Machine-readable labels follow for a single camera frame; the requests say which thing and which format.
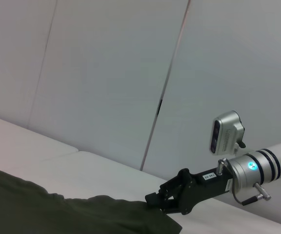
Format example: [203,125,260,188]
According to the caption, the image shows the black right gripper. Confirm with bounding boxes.
[144,168,237,216]

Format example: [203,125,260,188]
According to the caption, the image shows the right arm cable with plug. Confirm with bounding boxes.
[217,158,273,207]

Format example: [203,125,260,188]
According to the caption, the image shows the dark green shirt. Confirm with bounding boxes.
[0,165,183,234]

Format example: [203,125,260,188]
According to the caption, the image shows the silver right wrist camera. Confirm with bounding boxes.
[209,110,247,156]

